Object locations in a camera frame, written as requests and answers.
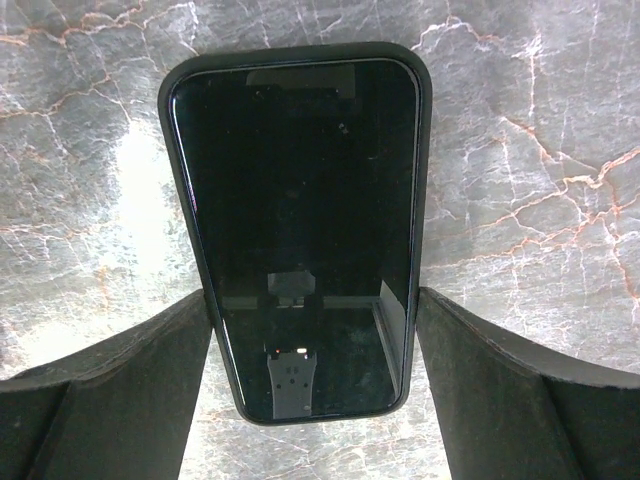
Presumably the black case smartphone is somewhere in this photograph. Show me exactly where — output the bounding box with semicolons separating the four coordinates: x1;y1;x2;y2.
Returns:
158;42;433;425

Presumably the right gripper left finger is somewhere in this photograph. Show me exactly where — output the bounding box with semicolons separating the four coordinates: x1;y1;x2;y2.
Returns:
1;290;212;479

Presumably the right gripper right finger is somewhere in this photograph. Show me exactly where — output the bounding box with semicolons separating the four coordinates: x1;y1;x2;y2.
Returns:
417;288;639;479

